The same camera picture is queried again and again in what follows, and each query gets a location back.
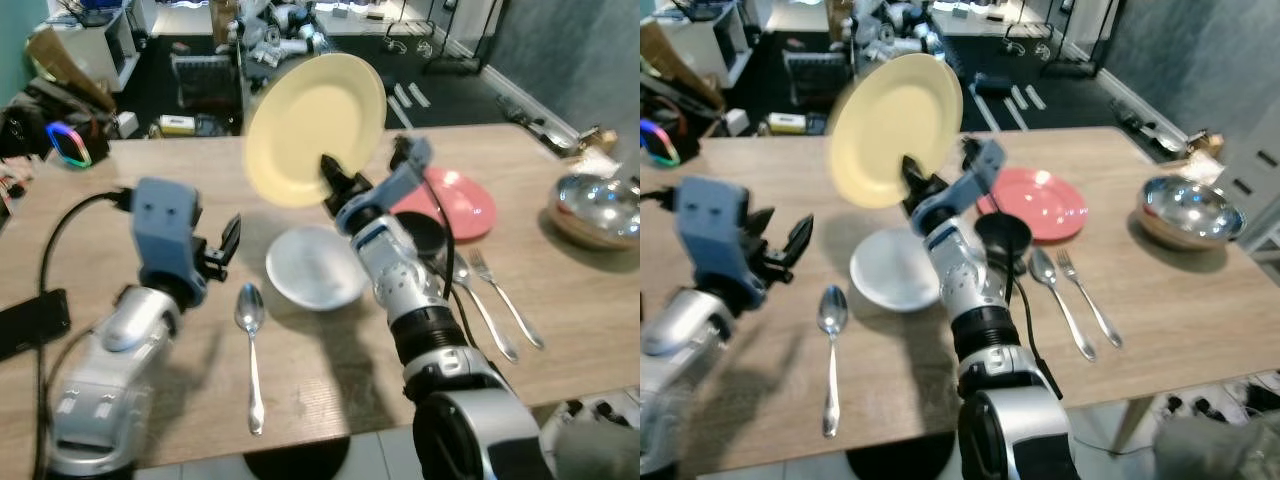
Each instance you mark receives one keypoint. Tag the shiny steel bowl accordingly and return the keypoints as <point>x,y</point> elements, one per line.
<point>597,212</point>
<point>1190,213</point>

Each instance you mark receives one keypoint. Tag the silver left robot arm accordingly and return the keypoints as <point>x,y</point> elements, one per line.
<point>680,350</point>
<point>110,370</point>

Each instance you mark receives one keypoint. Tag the large steel spoon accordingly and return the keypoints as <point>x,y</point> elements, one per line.
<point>250,305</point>
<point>832,310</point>

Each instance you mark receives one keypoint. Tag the white bowl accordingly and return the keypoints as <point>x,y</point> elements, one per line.
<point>893,272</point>
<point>312,270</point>

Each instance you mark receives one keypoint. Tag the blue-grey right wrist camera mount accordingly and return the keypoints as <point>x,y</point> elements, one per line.
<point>405,178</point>
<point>985,165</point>

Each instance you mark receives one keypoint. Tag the black round table base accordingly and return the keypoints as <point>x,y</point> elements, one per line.
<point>900,462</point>
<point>297,462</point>

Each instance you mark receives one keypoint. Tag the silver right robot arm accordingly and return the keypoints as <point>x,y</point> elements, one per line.
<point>430,330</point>
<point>985,320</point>

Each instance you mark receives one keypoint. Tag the pink round plate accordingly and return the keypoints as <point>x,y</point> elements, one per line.
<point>462,205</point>
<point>1045,205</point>

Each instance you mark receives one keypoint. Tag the black flat device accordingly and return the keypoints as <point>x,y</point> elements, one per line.
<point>30,322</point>

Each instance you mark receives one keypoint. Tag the brown crumpled paper bag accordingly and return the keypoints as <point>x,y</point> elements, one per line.
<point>1205,143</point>
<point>597,141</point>

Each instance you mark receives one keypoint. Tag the brown cardboard flaps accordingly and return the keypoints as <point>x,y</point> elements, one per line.
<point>65,65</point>
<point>675,65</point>

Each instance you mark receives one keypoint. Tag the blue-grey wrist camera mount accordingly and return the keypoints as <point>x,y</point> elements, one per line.
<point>985,165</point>
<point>712,235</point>
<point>165,235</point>
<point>405,178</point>

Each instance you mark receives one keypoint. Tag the steel fork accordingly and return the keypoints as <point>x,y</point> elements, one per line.
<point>1088,298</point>
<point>508,298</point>

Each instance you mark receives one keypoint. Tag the white cabinet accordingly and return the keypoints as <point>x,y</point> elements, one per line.
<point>725,45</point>
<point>105,45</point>

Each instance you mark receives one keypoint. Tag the black cup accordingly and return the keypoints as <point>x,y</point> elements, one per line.
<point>1003,235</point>
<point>428,232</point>

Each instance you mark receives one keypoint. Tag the yellow round plate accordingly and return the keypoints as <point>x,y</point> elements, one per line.
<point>890,125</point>
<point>310,125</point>

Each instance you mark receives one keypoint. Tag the black crate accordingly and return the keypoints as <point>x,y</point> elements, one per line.
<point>205,82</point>
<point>815,80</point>

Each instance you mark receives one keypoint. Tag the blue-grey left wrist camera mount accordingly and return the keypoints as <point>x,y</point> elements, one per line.
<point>165,235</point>
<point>712,235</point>

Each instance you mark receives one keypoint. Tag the grey-green clothed person knee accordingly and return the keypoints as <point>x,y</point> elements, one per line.
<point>1215,450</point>
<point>598,452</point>

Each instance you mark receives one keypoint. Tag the black metal rack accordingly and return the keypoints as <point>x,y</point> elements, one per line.
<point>1055,40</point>
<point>450,40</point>

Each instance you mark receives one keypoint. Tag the yellow small box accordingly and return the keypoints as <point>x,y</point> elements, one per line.
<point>788,124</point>
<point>178,125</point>

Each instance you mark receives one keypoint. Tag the rainbow lit black device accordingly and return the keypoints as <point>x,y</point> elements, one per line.
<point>662,143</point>
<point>68,145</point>

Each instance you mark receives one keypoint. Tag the wooden table leg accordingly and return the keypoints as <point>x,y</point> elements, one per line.
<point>1130,425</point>

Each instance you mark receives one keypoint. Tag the slim steel spoon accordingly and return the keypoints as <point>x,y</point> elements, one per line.
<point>487,318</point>
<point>1043,265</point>

